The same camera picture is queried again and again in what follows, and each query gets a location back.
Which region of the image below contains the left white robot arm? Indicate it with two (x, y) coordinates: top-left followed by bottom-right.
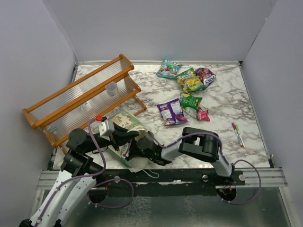
(20, 118), (141, 227)

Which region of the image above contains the orange wooden rack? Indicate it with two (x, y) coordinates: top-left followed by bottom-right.
(22, 54), (147, 154)

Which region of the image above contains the pink purple snack packet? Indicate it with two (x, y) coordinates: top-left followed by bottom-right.
(195, 68), (216, 88)

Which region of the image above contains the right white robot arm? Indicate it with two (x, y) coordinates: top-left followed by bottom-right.
(126, 127), (235, 185)

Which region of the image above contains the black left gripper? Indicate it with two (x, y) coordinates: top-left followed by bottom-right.
(84, 122), (140, 153)

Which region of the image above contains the dark green snack packet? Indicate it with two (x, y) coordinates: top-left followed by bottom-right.
(180, 93), (203, 119)

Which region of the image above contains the green paper gift bag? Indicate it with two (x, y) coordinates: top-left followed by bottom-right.
(107, 109), (159, 179)

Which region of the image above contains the teal snack packet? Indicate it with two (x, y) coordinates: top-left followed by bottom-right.
(156, 60), (182, 79)

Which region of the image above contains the small clear plastic cup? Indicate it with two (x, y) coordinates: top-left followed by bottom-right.
(105, 82), (118, 96)

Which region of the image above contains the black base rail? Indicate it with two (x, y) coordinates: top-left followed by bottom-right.
(97, 168), (245, 197)

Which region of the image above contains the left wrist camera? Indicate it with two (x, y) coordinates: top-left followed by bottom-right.
(95, 115), (115, 137)

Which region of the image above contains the colourful pen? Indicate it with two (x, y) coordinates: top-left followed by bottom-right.
(232, 123), (246, 148)

